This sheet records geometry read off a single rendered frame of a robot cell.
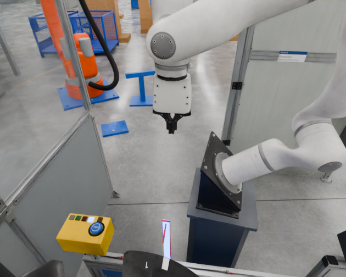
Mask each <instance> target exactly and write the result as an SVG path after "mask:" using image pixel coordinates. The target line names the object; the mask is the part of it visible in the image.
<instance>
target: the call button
mask: <svg viewBox="0 0 346 277"><path fill-rule="evenodd" d="M90 231H91V233H92V234H99V233H100V232H101V231H102V224H101V223H93V224H92V225H91V227H90Z"/></svg>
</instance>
